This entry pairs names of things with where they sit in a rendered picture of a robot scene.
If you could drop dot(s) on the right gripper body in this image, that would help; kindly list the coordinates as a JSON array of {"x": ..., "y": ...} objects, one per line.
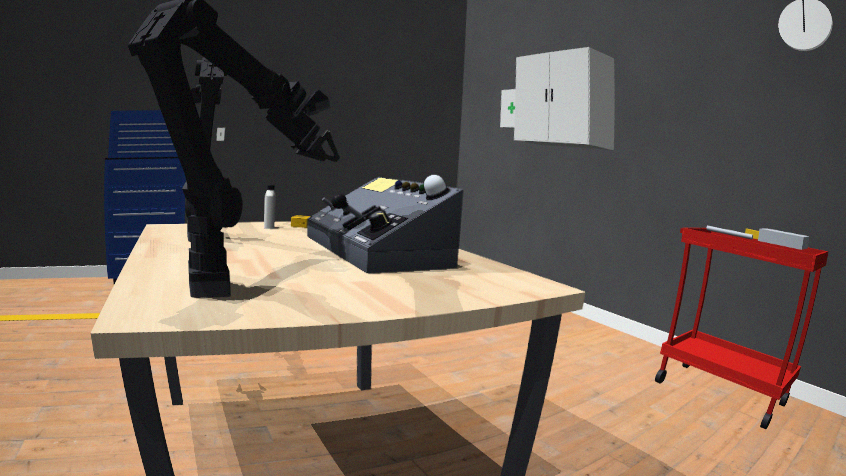
[{"x": 299, "y": 138}]

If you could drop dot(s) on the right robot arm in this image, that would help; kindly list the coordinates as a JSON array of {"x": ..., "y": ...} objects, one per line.
[{"x": 217, "y": 204}]

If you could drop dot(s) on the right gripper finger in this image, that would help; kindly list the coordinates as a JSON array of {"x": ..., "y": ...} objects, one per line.
[
  {"x": 312, "y": 156},
  {"x": 326, "y": 136}
]

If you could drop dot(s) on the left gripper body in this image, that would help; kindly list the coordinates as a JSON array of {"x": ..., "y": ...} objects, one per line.
[{"x": 197, "y": 99}]

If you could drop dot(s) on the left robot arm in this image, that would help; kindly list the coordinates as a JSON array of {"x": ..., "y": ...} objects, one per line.
[{"x": 208, "y": 92}]

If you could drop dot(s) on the dark grey bottle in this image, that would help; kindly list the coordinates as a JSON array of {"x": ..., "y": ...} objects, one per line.
[{"x": 269, "y": 210}]

